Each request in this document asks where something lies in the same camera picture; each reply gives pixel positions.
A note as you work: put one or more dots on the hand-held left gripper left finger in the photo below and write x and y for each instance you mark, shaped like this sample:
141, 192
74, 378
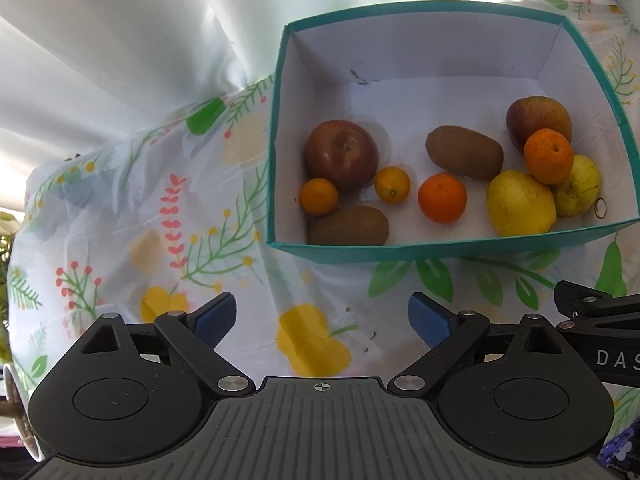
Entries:
215, 317

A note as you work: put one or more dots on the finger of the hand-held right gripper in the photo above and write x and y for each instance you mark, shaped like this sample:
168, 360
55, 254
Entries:
600, 302

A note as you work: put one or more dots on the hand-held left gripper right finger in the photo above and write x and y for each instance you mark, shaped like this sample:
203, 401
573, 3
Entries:
427, 320

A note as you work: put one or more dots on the yellow lemon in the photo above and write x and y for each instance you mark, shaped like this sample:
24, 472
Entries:
582, 185

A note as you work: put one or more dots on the brown kiwi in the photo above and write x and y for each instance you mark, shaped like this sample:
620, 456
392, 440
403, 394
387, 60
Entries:
350, 225
465, 152

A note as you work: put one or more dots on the orange mandarin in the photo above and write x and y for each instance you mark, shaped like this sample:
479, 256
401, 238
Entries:
442, 197
548, 156

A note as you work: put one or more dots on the yellow pear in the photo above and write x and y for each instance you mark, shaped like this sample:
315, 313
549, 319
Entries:
520, 205

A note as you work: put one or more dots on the small orange citrus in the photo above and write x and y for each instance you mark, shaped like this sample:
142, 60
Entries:
318, 196
392, 185

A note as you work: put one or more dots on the dark red apple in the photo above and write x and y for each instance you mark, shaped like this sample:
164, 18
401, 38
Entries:
341, 155

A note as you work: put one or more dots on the light red apple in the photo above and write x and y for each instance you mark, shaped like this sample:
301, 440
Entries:
535, 115

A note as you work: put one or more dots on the teal cardboard box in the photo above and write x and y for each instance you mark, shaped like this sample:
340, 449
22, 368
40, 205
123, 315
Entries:
425, 95

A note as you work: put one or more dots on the purple printed packet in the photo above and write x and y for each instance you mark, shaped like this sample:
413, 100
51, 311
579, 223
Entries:
625, 447

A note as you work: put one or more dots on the fruit printed tablecloth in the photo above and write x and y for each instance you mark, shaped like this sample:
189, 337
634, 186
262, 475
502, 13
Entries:
150, 210

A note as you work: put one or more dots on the white curtain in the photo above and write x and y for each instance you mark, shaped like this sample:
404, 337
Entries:
125, 60

